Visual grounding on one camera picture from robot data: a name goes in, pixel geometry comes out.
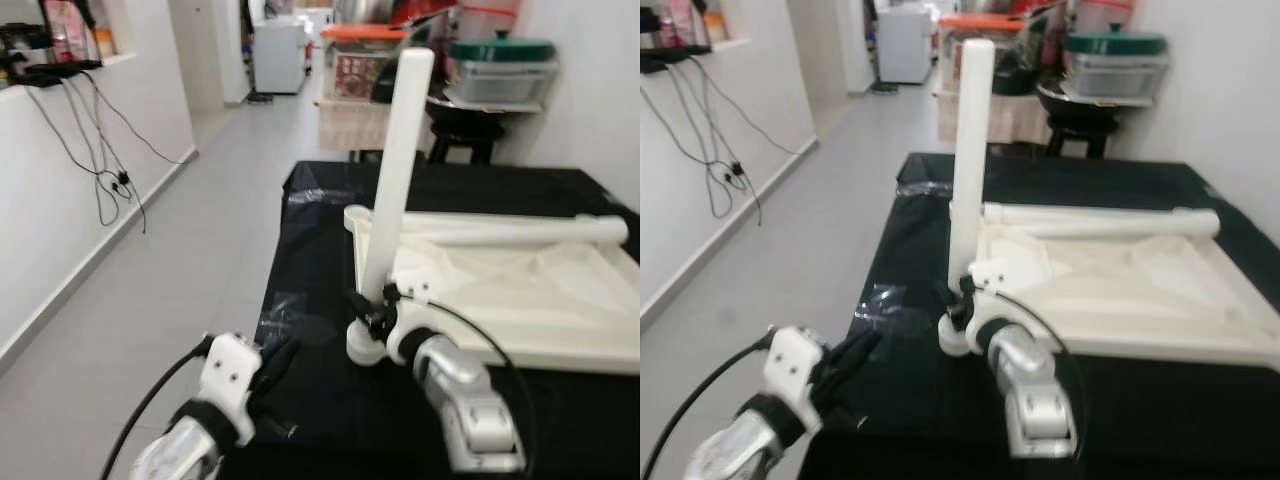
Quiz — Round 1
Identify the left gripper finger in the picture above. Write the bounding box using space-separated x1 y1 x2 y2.
254 345 283 397
820 335 859 389
842 327 885 389
272 338 304 399

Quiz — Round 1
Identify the black tablecloth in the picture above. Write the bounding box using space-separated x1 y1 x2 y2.
215 160 641 480
800 152 1280 480

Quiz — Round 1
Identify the white plastic table top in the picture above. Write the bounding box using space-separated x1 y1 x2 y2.
343 205 641 376
940 200 1280 371

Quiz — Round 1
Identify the black round stool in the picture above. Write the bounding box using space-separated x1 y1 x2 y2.
430 120 506 166
1045 118 1111 159

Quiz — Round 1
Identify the black plastic bag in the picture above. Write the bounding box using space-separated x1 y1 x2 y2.
372 45 403 103
990 18 1049 97

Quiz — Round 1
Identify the red print box orange lid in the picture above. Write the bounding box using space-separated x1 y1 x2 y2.
322 25 406 101
938 12 976 93

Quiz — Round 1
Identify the clear container green lid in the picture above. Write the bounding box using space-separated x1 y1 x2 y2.
448 30 558 106
1062 27 1171 101

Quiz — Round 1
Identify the steel pot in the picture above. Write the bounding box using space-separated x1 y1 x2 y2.
335 0 386 26

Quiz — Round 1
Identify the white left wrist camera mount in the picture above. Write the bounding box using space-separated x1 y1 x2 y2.
765 325 829 433
200 335 264 446

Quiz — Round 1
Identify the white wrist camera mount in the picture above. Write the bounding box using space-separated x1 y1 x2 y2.
765 325 829 433
200 335 264 446
380 282 433 363
965 258 1011 346

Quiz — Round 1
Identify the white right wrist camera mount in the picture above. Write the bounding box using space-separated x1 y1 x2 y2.
380 282 433 363
965 258 1011 346

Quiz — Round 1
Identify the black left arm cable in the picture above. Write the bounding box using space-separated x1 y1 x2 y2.
645 335 779 480
100 338 216 480

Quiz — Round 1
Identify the black wall cable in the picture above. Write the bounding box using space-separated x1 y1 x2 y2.
640 55 803 226
28 70 193 236

